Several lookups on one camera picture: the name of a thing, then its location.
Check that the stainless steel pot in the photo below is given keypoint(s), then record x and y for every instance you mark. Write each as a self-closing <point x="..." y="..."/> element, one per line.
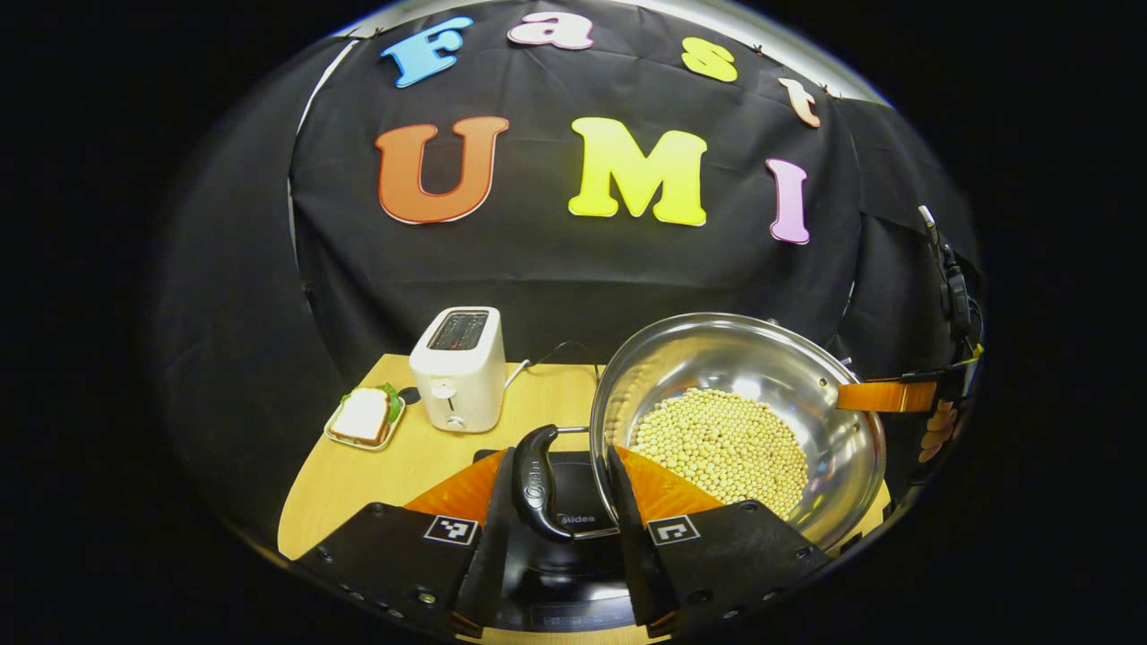
<point x="717" y="354"/>

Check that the small white plate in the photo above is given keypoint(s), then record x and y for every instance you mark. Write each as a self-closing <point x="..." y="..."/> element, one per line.
<point x="336" y="432"/>

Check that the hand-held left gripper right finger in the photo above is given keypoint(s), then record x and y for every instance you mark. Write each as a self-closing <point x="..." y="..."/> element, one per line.
<point x="641" y="564"/>

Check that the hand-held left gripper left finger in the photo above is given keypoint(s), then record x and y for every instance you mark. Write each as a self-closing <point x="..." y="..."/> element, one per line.
<point x="488" y="555"/>

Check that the pile of soybeans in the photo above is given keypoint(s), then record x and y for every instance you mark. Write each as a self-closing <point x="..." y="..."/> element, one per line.
<point x="717" y="448"/>

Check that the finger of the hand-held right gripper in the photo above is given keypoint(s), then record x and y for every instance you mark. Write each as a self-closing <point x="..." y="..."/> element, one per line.
<point x="887" y="395"/>

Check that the white toaster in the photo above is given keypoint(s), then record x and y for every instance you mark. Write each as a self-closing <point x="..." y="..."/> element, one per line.
<point x="457" y="376"/>

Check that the sandwich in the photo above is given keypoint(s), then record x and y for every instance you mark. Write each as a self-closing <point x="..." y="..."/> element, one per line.
<point x="363" y="414"/>

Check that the black backdrop cloth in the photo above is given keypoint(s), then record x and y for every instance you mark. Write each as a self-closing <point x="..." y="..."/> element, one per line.
<point x="538" y="269"/>

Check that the black induction cooktop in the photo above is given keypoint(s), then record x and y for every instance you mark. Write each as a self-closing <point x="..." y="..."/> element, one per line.
<point x="560" y="560"/>

